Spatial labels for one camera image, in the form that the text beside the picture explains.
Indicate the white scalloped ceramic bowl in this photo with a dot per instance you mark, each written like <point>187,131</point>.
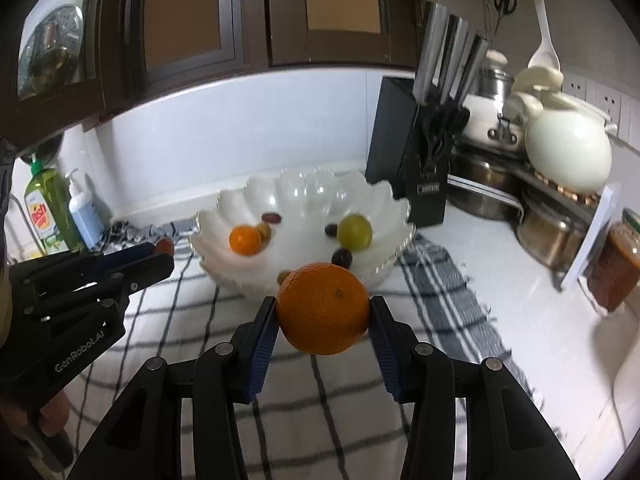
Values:
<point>300,195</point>

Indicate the hanging black scissors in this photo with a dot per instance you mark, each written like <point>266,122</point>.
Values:
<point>505,2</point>

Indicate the white ceramic pot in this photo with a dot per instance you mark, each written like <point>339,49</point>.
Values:
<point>567,150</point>

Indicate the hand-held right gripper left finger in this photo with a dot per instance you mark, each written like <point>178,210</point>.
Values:
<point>262,350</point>

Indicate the black knife block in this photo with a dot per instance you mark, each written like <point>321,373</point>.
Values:
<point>395,160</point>

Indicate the white ceramic spoons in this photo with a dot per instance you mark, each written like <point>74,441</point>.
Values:
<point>535,82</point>

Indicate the small orange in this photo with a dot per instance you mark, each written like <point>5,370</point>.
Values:
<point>245,240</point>

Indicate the white ladle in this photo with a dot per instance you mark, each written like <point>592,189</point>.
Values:
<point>544,50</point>

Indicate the green dish soap bottle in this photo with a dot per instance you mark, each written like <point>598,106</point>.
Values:
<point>47,205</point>

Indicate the small steel pot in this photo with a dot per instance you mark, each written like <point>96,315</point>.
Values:
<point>547,232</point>

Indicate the blue pump bottle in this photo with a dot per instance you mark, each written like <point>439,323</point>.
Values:
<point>86,217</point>

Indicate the white pot rack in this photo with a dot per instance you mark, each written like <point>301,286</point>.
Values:
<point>592,235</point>

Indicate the large green round fruit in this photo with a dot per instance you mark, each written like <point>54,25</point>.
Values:
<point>354,231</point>

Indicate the small yellow-brown round fruit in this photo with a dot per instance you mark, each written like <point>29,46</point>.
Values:
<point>284,277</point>

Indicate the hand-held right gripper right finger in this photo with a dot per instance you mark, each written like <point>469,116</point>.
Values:
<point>387,355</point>

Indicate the wide steel pot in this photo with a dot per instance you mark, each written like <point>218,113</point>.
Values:
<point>482,185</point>

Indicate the black and white checked cloth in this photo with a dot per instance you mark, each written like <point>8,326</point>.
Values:
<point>325,385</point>

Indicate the dark red oval fruit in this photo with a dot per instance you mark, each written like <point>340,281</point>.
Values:
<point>271,218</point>

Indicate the white wall socket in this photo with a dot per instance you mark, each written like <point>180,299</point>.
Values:
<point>575,86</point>
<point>631,120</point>
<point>607,97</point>

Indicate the person's left hand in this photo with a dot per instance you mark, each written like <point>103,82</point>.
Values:
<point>50,412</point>

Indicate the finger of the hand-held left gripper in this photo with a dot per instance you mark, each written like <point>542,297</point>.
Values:
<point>145,272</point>
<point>125,254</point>

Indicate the small green-yellow round fruit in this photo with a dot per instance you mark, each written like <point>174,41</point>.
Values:
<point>265,231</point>

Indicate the red cherry tomato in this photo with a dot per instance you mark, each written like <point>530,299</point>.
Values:
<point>164,246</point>

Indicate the dark wooden wall cabinet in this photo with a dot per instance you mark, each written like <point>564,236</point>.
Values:
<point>200,20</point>

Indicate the black kitchen scissors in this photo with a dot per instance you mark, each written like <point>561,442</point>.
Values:
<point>442,130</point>

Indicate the glass jar of red sauce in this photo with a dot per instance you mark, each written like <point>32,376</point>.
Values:
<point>615,265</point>

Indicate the large orange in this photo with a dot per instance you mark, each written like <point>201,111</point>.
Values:
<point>323,308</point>

